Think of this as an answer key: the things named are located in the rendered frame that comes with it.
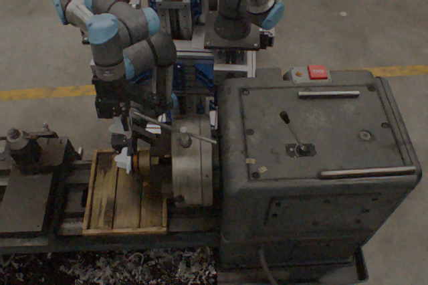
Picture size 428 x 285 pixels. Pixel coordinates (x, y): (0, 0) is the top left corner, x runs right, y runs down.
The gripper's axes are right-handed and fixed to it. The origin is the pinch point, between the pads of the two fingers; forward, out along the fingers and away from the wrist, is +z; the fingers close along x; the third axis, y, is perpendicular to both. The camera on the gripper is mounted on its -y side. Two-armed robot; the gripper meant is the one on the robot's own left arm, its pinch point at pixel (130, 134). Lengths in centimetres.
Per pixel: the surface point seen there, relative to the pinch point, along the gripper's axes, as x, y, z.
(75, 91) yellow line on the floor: -165, 73, 92
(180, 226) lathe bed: -1.8, -11.5, 45.9
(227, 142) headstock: -3.2, -28.5, 7.1
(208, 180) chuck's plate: 4.2, -22.3, 16.3
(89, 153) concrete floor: -111, 55, 106
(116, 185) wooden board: -17.8, 13.3, 39.9
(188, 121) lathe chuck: -12.4, -16.6, 5.6
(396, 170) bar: 12, -76, 7
